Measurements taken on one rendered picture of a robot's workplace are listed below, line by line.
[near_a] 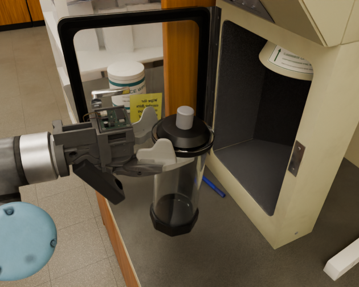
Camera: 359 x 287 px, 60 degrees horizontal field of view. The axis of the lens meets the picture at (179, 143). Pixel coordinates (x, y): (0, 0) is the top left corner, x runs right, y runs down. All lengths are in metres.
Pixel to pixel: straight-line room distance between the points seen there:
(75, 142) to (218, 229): 0.43
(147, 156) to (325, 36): 0.30
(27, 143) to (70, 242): 1.53
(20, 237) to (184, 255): 0.45
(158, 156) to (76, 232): 1.57
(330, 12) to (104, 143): 0.34
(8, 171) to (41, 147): 0.05
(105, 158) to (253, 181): 0.42
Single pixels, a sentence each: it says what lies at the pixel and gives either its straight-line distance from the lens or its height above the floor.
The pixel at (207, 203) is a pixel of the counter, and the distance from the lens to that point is 0.83.
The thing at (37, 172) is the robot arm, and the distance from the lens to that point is 0.49.
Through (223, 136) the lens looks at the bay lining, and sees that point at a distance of 0.85.
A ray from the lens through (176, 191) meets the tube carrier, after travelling 0.57.
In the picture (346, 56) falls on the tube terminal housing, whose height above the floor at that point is 1.39.
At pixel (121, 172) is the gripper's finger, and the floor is 1.23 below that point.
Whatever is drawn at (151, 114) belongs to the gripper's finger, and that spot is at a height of 1.26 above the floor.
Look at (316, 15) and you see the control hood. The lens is 0.43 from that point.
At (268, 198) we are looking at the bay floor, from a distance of 0.76.
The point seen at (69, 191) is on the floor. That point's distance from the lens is 2.27.
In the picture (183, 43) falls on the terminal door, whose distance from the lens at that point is 0.70.
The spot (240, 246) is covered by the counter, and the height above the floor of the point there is 0.94.
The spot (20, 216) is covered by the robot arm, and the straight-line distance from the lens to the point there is 0.35.
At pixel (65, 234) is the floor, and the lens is 2.04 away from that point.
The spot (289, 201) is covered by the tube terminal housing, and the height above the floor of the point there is 1.10.
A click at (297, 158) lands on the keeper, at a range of 0.59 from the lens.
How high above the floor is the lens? 1.56
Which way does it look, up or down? 38 degrees down
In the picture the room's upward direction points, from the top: straight up
